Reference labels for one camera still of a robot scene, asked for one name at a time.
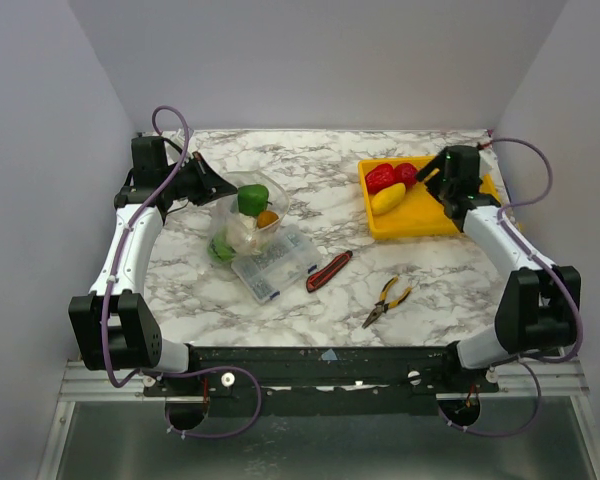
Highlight red tomato toy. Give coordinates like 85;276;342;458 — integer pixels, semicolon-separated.
394;162;418;189

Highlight white cauliflower toy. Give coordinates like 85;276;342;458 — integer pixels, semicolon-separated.
226;213;258;255

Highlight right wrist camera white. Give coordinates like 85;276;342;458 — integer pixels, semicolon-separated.
479;147;497;178

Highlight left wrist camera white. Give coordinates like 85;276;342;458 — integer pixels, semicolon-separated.
170;129;192;153

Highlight yellow lemon toy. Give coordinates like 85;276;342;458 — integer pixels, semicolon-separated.
370;183;406;216

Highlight clear screw organizer box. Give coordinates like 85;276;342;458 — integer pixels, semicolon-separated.
231;225;322;304

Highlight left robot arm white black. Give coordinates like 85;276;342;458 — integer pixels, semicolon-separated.
68;136;237;395

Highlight yellow plastic tray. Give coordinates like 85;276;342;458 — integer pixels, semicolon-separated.
358;152;504;246

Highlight orange round fruit toy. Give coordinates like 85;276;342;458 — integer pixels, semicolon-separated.
256;210;279;229

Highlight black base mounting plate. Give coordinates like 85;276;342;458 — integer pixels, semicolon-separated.
144;347;498;417

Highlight red black utility knife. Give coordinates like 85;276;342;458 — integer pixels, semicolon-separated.
305;250;353;293

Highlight yellow handled pliers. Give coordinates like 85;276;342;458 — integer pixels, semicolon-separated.
362;276;413;329

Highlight clear zip top bag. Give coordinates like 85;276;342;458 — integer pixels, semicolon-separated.
207;170;290;265

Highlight red bell pepper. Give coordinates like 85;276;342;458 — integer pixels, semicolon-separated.
365;163;397;195

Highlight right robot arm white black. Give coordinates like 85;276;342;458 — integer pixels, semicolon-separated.
416;145;583;392

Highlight green bell pepper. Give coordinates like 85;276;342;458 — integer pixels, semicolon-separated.
237;184;269;217

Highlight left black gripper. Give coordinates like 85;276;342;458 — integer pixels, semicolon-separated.
162;151;238;206

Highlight green watermelon ball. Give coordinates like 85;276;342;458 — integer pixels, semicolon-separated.
207;237;236;264

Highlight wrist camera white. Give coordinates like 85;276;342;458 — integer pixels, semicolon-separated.
479;147;497;178
170;129;192;153

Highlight aluminium extrusion rail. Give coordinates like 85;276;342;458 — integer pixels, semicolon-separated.
58;350;589;402

